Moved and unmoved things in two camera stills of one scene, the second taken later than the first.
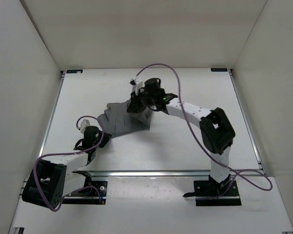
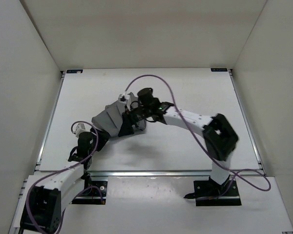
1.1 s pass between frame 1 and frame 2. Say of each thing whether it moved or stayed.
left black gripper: stayed
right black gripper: moved
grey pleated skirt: stayed
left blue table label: stayed
